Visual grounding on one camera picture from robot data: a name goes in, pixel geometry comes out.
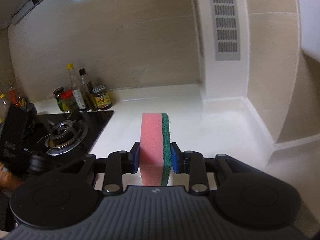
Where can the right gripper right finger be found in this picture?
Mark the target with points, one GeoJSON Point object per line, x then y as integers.
{"type": "Point", "coordinates": [197, 166]}

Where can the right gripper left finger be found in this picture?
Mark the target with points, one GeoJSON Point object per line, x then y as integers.
{"type": "Point", "coordinates": [114, 166]}

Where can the pink green sponge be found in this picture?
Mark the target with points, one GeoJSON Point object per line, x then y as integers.
{"type": "Point", "coordinates": [155, 160]}

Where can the person's left hand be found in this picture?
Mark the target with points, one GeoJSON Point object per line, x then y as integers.
{"type": "Point", "coordinates": [8, 181]}

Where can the red sauce bottle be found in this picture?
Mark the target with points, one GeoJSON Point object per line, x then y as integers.
{"type": "Point", "coordinates": [17, 99]}

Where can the yellow cap small bottle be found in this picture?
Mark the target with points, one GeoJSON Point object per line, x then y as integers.
{"type": "Point", "coordinates": [4, 107]}

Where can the black gas stove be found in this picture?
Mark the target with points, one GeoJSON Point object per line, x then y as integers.
{"type": "Point", "coordinates": [61, 138]}

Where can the green pickle jar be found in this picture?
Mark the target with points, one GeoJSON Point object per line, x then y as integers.
{"type": "Point", "coordinates": [57, 94]}

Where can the red lid jar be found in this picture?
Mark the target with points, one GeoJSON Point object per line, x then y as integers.
{"type": "Point", "coordinates": [69, 100]}

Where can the yellow label sauce jar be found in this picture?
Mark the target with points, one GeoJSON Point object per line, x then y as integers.
{"type": "Point", "coordinates": [102, 97]}

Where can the yellow cap clear bottle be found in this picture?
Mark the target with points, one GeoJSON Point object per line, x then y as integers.
{"type": "Point", "coordinates": [76, 90]}

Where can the black cap dark bottle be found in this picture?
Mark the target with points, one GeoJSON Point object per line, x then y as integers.
{"type": "Point", "coordinates": [88, 87]}

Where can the grey vent grille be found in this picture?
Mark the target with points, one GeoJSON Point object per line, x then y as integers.
{"type": "Point", "coordinates": [226, 30]}

